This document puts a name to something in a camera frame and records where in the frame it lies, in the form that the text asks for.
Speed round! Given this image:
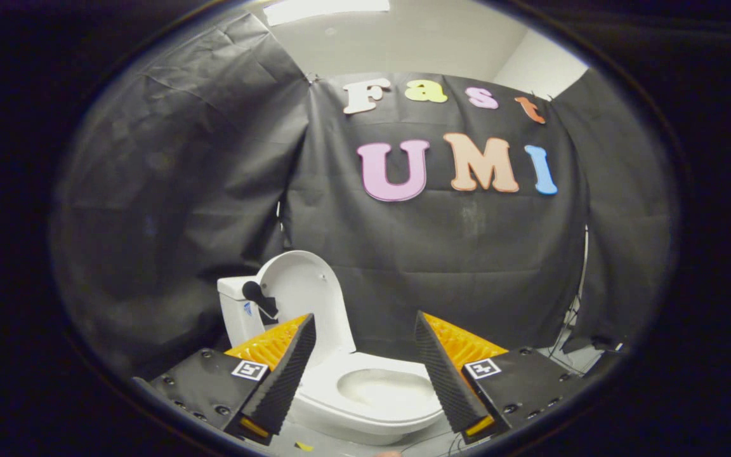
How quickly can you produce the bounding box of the white ceramic toilet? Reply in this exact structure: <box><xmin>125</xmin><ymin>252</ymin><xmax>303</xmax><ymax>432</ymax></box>
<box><xmin>216</xmin><ymin>274</ymin><xmax>446</xmax><ymax>446</ymax></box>

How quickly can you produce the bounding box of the tangle of black floor cables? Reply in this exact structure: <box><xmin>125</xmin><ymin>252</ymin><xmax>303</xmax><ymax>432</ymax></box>
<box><xmin>400</xmin><ymin>292</ymin><xmax>596</xmax><ymax>456</ymax></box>

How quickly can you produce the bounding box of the white toilet lid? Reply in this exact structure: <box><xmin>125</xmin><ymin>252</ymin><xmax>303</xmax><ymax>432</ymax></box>
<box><xmin>242</xmin><ymin>250</ymin><xmax>357</xmax><ymax>357</ymax></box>

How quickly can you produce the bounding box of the black backdrop cloth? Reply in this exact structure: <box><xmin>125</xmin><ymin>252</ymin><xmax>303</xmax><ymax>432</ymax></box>
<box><xmin>51</xmin><ymin>11</ymin><xmax>675</xmax><ymax>383</ymax></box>

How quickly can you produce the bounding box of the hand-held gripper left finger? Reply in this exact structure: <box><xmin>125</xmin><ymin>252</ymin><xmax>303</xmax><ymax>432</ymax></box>
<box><xmin>133</xmin><ymin>313</ymin><xmax>317</xmax><ymax>446</ymax></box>

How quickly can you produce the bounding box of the thin metal stand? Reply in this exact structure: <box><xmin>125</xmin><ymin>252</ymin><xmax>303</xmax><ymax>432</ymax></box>
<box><xmin>571</xmin><ymin>224</ymin><xmax>592</xmax><ymax>343</ymax></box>

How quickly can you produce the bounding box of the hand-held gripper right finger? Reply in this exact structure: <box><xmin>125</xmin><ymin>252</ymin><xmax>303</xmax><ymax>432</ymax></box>
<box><xmin>414</xmin><ymin>310</ymin><xmax>586</xmax><ymax>445</ymax></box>

